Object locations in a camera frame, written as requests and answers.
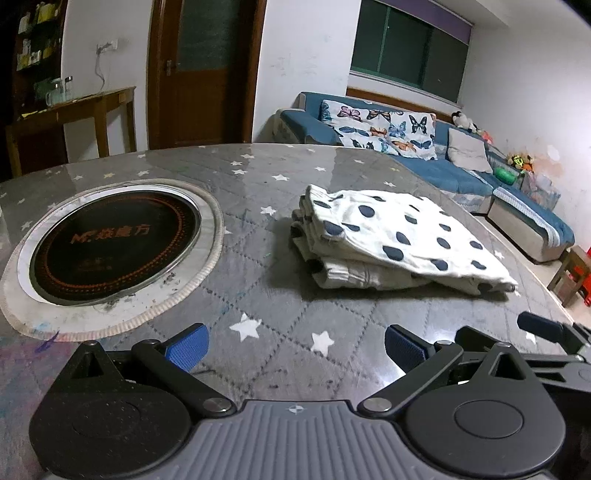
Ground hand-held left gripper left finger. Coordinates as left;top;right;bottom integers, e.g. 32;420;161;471
54;323;237;415

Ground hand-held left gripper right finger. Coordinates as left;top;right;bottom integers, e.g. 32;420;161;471
357;324;539;415

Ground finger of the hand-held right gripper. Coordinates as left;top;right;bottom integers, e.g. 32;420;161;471
455;325;591;384
517;312;591;354

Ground white polka dot pants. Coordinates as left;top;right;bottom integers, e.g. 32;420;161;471
290;184;519;296

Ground small wooden stool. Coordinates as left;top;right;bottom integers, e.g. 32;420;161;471
549;244;591;308

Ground red plastic stool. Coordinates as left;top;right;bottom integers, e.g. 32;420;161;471
570;247;591;306

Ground grey star quilted table cover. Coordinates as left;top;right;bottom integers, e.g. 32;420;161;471
0;143;573;416

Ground round black induction cooktop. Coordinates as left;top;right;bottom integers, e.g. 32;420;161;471
0;178;225;343

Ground translucent storage box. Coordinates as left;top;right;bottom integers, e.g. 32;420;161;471
521;171;562;209

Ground blue sofa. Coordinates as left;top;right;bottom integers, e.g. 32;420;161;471
272;91;576;265

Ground colourful small toys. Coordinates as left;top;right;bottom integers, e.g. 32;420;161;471
505;151;537;172

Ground beige pillow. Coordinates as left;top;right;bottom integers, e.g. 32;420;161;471
447;128;493;174

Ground black white plush toy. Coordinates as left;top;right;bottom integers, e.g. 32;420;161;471
451;111;482;133

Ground butterfly print cushion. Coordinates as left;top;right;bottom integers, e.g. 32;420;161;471
320;99;437;161

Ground brown wooden side table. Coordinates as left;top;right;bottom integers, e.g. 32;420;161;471
6;86;137;177

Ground brown wooden door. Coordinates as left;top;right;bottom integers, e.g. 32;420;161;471
147;0;267;151

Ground clear glass jar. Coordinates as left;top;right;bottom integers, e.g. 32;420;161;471
44;76;75;105

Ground dark sliding window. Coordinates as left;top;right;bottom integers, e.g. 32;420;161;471
349;0;474;104

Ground dark wooden shelf cabinet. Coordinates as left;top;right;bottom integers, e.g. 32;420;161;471
0;0;69;121

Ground thin hanging cable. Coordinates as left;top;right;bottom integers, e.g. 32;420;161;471
94;48;108;89

